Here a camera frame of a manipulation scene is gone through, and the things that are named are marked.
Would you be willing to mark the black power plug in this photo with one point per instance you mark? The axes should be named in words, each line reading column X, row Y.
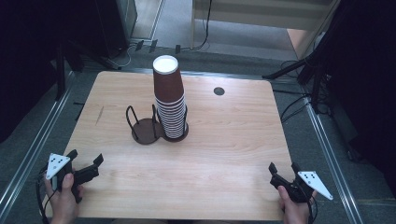
column 153, row 45
column 177, row 48
column 139, row 45

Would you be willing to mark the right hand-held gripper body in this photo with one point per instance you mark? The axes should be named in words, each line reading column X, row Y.
column 313, row 182

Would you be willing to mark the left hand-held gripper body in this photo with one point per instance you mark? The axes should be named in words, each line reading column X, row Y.
column 57, row 163

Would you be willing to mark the metal floor rail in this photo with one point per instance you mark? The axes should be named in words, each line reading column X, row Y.
column 37, row 137
column 333, row 165

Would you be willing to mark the person's right hand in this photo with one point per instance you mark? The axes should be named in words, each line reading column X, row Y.
column 295, row 213

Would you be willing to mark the person's left hand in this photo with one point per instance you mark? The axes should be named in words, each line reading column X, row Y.
column 63, row 205

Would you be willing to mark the stack of brown paper cups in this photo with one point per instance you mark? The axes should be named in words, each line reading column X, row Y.
column 168, row 87

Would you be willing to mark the dark round table grommet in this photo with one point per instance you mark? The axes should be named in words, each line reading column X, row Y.
column 219, row 91

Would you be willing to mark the dark cabinet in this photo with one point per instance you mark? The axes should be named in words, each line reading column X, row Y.
column 115, row 25

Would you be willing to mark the black metal stand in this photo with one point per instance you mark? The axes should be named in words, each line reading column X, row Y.
column 60, row 71

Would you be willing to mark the black tripod stand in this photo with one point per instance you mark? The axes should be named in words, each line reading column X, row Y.
column 311, row 59

